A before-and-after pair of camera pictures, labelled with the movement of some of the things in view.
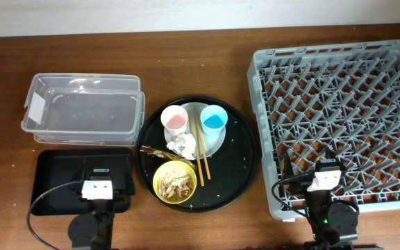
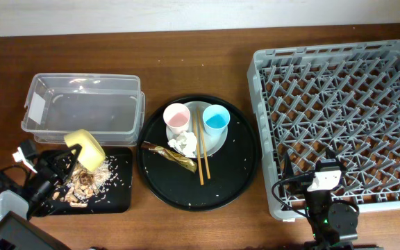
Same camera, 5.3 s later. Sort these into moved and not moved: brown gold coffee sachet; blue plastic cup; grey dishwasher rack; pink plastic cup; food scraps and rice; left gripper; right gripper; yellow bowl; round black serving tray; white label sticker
Moved: brown gold coffee sachet; food scraps and rice; left gripper; yellow bowl
Not moved: grey dishwasher rack; round black serving tray; blue plastic cup; white label sticker; right gripper; pink plastic cup
